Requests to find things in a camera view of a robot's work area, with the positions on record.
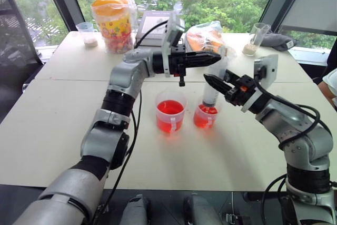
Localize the grey cloth pouch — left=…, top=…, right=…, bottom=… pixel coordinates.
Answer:
left=259, top=32, right=299, bottom=52

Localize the grey flat box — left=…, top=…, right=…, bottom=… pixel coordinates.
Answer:
left=135, top=11, right=185, bottom=47

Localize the black mesh chair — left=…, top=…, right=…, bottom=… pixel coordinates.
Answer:
left=0, top=0, right=45, bottom=96

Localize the person in white shirt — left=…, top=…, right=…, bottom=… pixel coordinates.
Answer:
left=312, top=48, right=337, bottom=111

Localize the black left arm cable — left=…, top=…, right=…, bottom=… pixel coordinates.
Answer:
left=89, top=20, right=170, bottom=225

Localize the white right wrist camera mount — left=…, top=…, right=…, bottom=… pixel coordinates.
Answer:
left=240, top=54, right=279, bottom=113

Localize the clear plastic syringe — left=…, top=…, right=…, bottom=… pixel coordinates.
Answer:
left=202, top=55, right=229, bottom=107

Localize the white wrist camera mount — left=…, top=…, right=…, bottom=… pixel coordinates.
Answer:
left=240, top=54, right=279, bottom=113
left=161, top=11, right=185, bottom=78

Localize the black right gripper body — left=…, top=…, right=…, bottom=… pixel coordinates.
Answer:
left=225, top=74, right=262, bottom=107

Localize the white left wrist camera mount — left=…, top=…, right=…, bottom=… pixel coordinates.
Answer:
left=161, top=11, right=185, bottom=78

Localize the tall clear glass with powder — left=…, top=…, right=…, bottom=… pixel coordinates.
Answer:
left=242, top=22, right=272, bottom=57

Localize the small measuring cup white powder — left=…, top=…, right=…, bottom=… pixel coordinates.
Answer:
left=75, top=22, right=99, bottom=48

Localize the small cup of red liquid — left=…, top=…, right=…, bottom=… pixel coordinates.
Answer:
left=193, top=102, right=220, bottom=130

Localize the dark rounded grey shape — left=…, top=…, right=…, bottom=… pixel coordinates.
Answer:
left=120, top=194, right=152, bottom=225
left=183, top=193, right=225, bottom=225

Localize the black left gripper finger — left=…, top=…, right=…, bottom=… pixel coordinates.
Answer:
left=185, top=51, right=222, bottom=62
left=185, top=60, right=219, bottom=70

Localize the large cup of red liquid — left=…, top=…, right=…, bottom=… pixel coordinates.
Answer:
left=155, top=90, right=188, bottom=135

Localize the clear bag with orange contents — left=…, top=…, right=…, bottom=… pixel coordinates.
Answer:
left=184, top=20, right=238, bottom=57

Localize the bagged colourful candy tub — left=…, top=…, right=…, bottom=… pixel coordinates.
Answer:
left=91, top=0, right=138, bottom=55

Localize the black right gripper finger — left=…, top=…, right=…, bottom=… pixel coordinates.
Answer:
left=203, top=74, right=234, bottom=96
left=224, top=69, right=242, bottom=84

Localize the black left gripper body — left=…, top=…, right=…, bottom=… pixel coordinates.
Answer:
left=167, top=45, right=191, bottom=87

